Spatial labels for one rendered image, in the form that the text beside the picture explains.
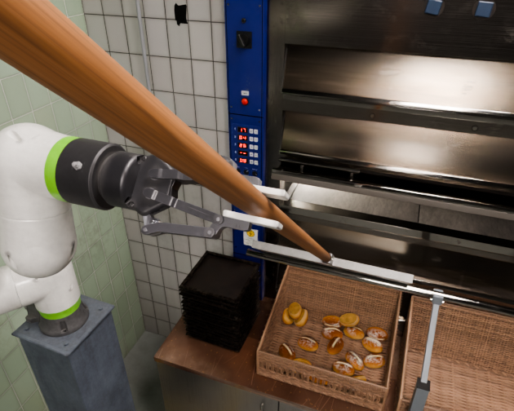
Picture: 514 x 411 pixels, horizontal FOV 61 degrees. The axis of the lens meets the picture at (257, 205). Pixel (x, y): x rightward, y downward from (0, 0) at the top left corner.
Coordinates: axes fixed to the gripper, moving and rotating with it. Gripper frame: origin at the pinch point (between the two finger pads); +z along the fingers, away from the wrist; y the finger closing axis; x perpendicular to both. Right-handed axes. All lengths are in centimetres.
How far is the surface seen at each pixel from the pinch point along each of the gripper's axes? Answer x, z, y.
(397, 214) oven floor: -150, 22, -28
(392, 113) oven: -111, 11, -59
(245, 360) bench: -151, -32, 51
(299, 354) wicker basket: -159, -10, 43
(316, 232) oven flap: -153, -13, -13
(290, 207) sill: -144, -25, -21
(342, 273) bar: -116, 5, 4
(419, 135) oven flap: -117, 23, -54
